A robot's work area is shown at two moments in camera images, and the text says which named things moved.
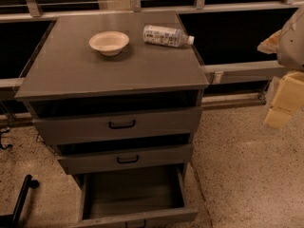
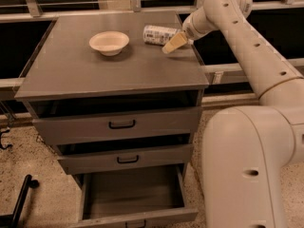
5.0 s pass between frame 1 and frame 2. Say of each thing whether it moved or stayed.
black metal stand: stayed
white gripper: moved
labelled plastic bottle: stayed
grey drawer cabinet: stayed
